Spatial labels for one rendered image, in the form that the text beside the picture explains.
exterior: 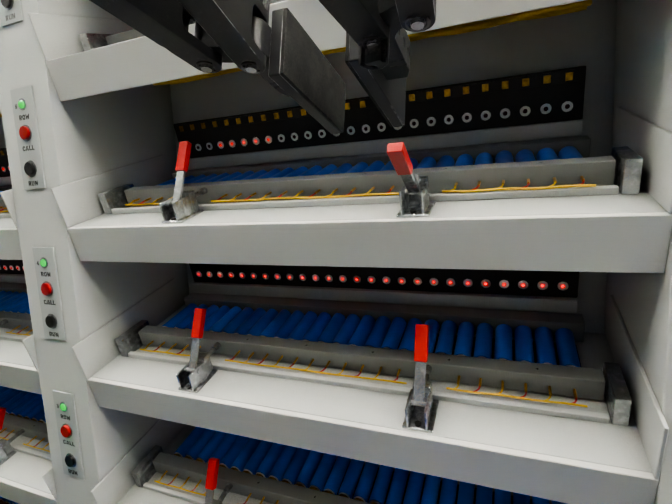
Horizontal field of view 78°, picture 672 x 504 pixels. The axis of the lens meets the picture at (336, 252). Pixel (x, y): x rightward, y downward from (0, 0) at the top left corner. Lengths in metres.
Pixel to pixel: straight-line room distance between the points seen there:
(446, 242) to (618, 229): 0.12
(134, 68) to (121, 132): 0.16
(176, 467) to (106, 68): 0.53
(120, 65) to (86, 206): 0.19
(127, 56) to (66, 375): 0.41
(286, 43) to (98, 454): 0.60
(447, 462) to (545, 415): 0.10
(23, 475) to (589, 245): 0.84
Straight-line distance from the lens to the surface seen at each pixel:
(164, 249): 0.51
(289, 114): 0.59
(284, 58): 0.20
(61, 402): 0.70
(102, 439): 0.69
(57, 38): 0.65
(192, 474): 0.69
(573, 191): 0.40
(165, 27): 0.18
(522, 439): 0.42
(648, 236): 0.37
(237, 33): 0.18
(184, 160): 0.51
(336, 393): 0.47
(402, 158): 0.32
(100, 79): 0.57
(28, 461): 0.91
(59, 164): 0.62
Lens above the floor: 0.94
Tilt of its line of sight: 7 degrees down
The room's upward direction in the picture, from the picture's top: 3 degrees counter-clockwise
